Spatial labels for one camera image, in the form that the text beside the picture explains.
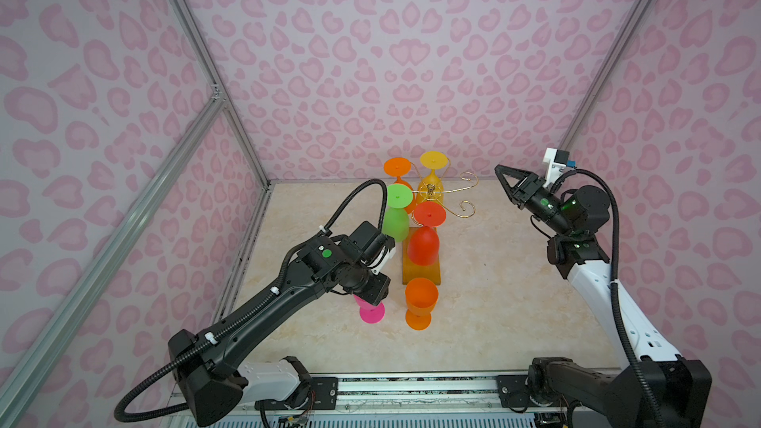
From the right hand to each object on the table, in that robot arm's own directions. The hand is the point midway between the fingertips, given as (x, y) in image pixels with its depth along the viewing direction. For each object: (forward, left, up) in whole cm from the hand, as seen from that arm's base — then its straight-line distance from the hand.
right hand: (499, 171), depth 65 cm
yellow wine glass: (+13, +13, -9) cm, 20 cm away
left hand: (-18, +25, -21) cm, 37 cm away
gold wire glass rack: (+2, +14, -8) cm, 16 cm away
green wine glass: (-2, +23, -16) cm, 28 cm away
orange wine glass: (-18, +16, -27) cm, 36 cm away
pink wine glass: (-17, +30, -40) cm, 53 cm away
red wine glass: (-7, +15, -18) cm, 25 cm away
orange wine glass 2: (+10, +21, -8) cm, 25 cm away
